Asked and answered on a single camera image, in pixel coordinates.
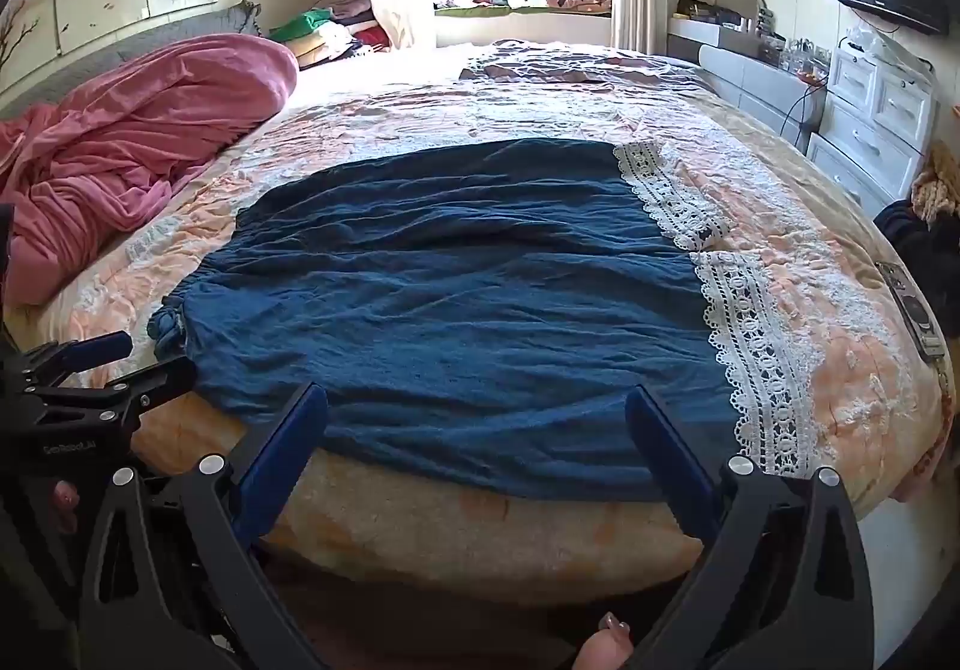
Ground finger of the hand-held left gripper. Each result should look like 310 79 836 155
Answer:
15 331 134 386
37 355 198 425

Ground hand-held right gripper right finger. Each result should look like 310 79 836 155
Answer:
625 385 875 670

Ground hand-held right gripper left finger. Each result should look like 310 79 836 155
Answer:
79 381 331 670

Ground blue pants with lace trim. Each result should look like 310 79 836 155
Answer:
148 139 822 502

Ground person's left hand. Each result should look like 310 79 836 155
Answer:
49 478 82 536

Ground person's right hand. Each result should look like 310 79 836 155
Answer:
574 612 635 670

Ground pink blanket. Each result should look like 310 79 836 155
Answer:
0 34 301 307

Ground peach and white bedspread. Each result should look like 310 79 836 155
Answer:
7 38 950 603

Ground grey remote control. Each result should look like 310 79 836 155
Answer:
874 261 946 363

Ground grey headboard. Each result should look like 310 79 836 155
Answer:
0 0 263 116

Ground black clothes heap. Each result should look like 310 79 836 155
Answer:
874 197 960 282

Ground beige knit cloth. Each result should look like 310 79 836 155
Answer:
910 140 960 230

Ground pile of folded clothes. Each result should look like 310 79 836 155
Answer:
268 0 392 71

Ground grey dresser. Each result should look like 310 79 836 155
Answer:
666 13 830 150

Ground white drawer cabinet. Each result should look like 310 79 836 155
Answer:
805 43 940 218

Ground clutter of small bottles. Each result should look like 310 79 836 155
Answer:
756 31 832 76

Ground clear plastic bag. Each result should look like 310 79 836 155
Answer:
838 26 914 61

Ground green window seat cushion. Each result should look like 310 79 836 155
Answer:
433 1 614 20

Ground black cable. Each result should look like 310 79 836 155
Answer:
778 79 827 147

